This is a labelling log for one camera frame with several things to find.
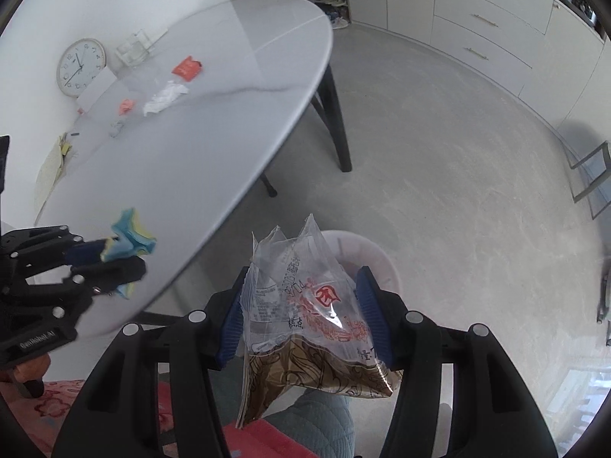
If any white plastic bin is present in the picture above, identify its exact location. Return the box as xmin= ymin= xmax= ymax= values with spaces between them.
xmin=321 ymin=229 xmax=401 ymax=297

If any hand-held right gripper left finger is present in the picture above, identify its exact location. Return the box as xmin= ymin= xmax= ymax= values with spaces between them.
xmin=56 ymin=267 xmax=251 ymax=458

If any person's grey quilted leg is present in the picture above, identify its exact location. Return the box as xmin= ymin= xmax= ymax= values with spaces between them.
xmin=265 ymin=388 xmax=355 ymax=458

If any open paper notebook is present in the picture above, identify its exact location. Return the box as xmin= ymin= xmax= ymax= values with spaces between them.
xmin=34 ymin=145 xmax=70 ymax=213

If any red flat packet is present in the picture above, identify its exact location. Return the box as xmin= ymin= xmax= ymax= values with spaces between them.
xmin=172 ymin=56 xmax=204 ymax=80

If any grey metal fixture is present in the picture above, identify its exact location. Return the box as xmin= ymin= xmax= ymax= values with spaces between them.
xmin=596 ymin=253 xmax=611 ymax=347

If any cabinet niche with dishes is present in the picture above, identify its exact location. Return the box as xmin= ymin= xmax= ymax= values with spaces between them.
xmin=314 ymin=0 xmax=353 ymax=30

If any red floral cloth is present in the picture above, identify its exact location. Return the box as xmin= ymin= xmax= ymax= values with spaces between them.
xmin=0 ymin=377 xmax=306 ymax=458

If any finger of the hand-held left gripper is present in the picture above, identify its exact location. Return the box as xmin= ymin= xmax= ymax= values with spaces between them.
xmin=2 ymin=225 xmax=115 ymax=268
xmin=21 ymin=255 xmax=146 ymax=299

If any yellow blue paper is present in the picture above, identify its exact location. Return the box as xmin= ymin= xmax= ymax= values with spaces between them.
xmin=100 ymin=207 xmax=158 ymax=299

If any white folded card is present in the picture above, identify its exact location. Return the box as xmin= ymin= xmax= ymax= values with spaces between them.
xmin=76 ymin=67 xmax=118 ymax=108

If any round white wall clock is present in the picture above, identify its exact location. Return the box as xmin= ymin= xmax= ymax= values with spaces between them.
xmin=56 ymin=38 xmax=107 ymax=98

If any grey metal frame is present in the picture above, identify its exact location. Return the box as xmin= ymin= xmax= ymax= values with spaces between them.
xmin=568 ymin=140 xmax=611 ymax=220

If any clear glass mug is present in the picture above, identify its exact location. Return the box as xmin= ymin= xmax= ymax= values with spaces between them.
xmin=116 ymin=33 xmax=154 ymax=66

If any white crumpled tissue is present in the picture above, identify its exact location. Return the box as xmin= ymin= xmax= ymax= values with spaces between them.
xmin=142 ymin=82 xmax=189 ymax=116

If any clear brown food bag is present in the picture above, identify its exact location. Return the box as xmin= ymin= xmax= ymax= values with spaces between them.
xmin=236 ymin=214 xmax=404 ymax=430

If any white drawer cabinet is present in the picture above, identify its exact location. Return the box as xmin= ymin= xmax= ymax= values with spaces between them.
xmin=430 ymin=0 xmax=611 ymax=129

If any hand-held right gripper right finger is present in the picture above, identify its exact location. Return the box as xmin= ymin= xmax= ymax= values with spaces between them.
xmin=356 ymin=266 xmax=559 ymax=458

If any person's left hand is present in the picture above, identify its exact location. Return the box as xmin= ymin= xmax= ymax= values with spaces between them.
xmin=0 ymin=350 xmax=51 ymax=399

